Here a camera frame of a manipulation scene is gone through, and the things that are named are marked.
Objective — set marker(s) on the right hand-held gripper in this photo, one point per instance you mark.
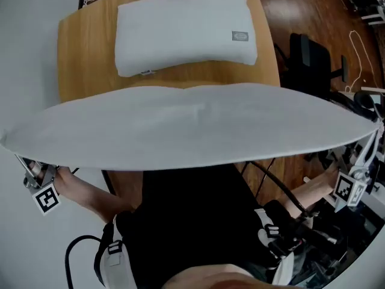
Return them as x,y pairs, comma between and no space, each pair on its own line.
349,190

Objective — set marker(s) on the white shelf frame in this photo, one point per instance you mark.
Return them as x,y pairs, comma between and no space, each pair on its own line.
373,18

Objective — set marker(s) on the white pillow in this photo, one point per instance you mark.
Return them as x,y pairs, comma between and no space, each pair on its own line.
180,32

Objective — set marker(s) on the person's head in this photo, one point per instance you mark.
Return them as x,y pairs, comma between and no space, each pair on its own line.
228,277

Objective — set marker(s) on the person's right forearm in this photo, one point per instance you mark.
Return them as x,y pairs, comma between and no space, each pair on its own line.
312,191

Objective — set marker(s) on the white desk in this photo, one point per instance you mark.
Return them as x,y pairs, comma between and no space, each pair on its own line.
373,89

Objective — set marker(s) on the person's torso in black shirt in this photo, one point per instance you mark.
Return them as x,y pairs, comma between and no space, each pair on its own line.
195,221

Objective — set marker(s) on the white pillowcase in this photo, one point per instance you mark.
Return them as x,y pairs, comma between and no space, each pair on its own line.
192,128

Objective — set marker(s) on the person's left forearm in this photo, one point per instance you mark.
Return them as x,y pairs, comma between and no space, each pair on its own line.
90,199

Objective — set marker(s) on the person's left hand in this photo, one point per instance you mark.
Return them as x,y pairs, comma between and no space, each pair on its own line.
35,169

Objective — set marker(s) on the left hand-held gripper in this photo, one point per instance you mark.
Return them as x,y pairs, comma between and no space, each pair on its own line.
46,199

